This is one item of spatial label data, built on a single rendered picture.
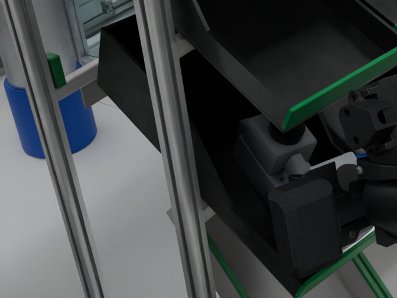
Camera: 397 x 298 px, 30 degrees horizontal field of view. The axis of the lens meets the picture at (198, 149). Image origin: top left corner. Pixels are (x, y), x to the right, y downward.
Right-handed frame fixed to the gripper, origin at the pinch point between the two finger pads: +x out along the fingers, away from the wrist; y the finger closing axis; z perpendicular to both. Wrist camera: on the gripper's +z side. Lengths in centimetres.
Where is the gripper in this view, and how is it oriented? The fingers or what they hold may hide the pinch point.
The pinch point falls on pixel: (341, 179)
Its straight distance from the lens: 57.9
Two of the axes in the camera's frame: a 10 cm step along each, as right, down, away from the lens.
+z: -1.9, -9.5, -2.5
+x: -4.7, -1.4, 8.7
